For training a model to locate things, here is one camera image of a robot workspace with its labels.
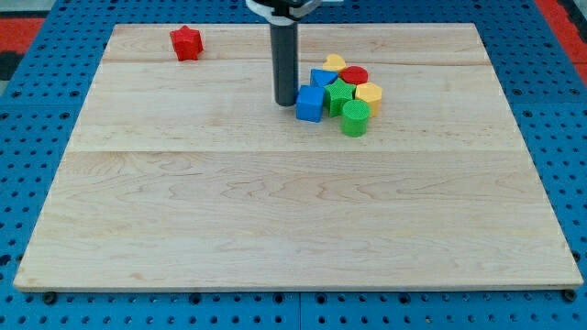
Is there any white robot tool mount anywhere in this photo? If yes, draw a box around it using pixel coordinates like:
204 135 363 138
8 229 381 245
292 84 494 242
245 0 344 26

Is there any green star block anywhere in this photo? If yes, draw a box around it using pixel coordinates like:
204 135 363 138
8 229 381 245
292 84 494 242
324 78 356 117

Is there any red cylinder block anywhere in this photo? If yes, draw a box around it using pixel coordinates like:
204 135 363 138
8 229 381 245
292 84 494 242
339 66 369 85

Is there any light wooden board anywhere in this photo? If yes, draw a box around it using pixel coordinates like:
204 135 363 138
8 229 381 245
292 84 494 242
14 23 583 293

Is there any blue cube block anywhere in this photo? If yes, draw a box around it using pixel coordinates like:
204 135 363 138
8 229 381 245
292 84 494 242
295 85 325 123

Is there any red star block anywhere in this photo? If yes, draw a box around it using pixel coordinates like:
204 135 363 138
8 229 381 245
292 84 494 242
170 26 204 61

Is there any yellow hexagon block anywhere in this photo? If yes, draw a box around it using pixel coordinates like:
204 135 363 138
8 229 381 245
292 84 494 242
355 82 383 117

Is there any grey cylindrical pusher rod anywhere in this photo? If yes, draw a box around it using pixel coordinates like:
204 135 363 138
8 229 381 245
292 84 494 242
270 23 299 106

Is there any blue triangle block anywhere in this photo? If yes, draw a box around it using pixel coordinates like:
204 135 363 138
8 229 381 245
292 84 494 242
310 69 338 87

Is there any yellow heart block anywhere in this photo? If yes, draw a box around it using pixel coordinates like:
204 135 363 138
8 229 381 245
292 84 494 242
322 53 347 72

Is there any green cylinder block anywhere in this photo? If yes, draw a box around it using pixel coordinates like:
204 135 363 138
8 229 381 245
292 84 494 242
340 100 371 138

